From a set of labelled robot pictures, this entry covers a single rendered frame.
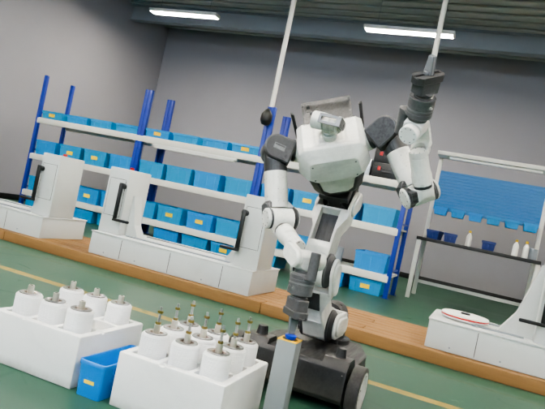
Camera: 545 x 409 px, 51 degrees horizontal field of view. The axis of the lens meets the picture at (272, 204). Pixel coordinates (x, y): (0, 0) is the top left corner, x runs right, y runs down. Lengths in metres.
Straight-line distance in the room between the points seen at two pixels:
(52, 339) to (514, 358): 2.69
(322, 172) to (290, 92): 8.96
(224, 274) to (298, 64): 7.52
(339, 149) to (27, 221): 3.59
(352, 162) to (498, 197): 5.68
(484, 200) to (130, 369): 6.29
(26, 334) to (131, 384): 0.46
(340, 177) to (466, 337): 1.86
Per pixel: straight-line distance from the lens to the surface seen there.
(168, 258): 4.39
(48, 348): 2.16
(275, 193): 2.15
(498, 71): 10.56
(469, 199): 7.75
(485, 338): 3.80
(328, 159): 2.14
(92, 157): 8.30
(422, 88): 1.90
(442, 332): 3.80
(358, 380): 2.30
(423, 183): 2.05
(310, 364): 2.34
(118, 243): 4.65
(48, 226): 5.20
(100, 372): 2.03
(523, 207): 7.75
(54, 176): 5.18
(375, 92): 10.67
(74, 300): 2.45
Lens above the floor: 0.75
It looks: level
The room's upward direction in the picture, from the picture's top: 12 degrees clockwise
